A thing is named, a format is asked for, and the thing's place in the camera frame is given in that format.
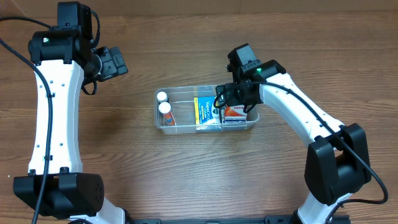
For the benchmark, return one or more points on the clear plastic container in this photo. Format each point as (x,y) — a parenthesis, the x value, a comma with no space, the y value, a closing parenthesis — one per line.
(181,101)

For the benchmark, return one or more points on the black tube white cap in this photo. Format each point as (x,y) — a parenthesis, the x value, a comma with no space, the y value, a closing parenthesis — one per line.
(162,97)

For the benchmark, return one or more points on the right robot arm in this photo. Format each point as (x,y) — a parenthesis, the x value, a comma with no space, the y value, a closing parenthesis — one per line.
(337,155)

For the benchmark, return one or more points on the white Hansaplast box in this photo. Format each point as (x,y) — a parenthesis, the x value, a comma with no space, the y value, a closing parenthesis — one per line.
(235,119)

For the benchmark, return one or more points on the red Panadol box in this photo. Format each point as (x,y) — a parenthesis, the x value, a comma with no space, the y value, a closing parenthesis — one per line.
(235,112)

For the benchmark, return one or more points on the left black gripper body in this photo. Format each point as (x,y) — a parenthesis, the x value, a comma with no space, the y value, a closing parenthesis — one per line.
(107,70)

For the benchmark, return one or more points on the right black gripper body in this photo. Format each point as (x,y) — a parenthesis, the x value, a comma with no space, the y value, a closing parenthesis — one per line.
(236,94)

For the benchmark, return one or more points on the orange tube white cap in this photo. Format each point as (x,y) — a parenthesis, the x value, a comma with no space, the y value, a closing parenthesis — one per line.
(166,110)

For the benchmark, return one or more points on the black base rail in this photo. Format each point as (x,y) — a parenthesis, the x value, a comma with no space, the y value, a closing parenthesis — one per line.
(211,221)

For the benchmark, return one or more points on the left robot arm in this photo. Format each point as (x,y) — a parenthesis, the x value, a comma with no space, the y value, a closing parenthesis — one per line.
(65,58)

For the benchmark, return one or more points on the blue VapoDrops lozenge box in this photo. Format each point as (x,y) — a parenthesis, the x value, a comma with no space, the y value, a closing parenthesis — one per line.
(205,112)

